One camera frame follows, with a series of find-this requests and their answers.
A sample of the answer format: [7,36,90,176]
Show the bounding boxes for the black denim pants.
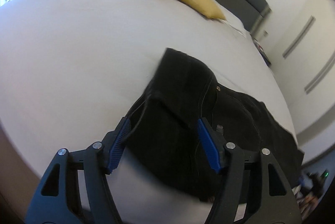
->
[124,48,304,202]

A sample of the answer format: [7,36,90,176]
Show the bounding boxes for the white bed mattress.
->
[1,0,302,223]

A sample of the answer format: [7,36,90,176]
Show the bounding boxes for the dark bedside table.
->
[253,38,271,67]

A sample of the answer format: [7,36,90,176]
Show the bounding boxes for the yellow cushion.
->
[179,0,226,20]

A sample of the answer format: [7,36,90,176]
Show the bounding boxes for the white wardrobe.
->
[269,0,334,134]

